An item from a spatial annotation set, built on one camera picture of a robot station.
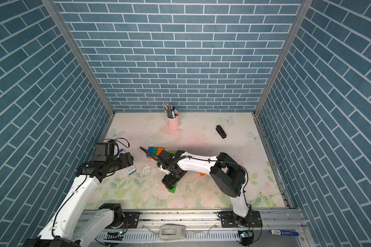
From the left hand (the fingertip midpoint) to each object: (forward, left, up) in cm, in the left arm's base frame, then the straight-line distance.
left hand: (130, 159), depth 80 cm
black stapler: (+28, -53, -11) cm, 61 cm away
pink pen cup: (+34, -20, -9) cm, 40 cm away
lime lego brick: (-3, -23, +14) cm, 27 cm away
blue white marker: (-31, -73, -11) cm, 80 cm away
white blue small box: (0, +3, -12) cm, 13 cm away
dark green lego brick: (+12, -9, -10) cm, 18 cm away
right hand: (-8, -21, -12) cm, 26 cm away
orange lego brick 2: (-2, -38, -13) cm, 40 cm away
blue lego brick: (+13, -6, -11) cm, 18 cm away
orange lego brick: (+12, -12, -11) cm, 20 cm away
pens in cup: (+36, -17, -2) cm, 40 cm away
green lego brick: (-11, -22, -13) cm, 28 cm away
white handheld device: (-30, -23, -12) cm, 40 cm away
